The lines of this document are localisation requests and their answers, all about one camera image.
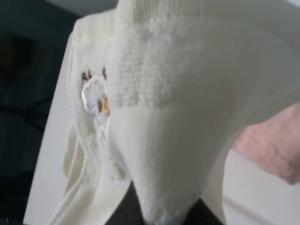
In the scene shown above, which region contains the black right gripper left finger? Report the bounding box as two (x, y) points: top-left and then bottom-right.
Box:
(110, 182), (143, 225)

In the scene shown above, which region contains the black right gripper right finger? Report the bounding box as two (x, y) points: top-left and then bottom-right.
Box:
(183, 198), (224, 225)

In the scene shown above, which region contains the pink towel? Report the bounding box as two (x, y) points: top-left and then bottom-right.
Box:
(232, 103), (300, 185)

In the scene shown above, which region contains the white towel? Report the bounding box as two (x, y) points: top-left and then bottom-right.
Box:
(45, 0), (300, 225)

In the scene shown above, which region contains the white plastic tray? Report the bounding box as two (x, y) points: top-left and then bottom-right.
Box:
(23, 0), (300, 225)

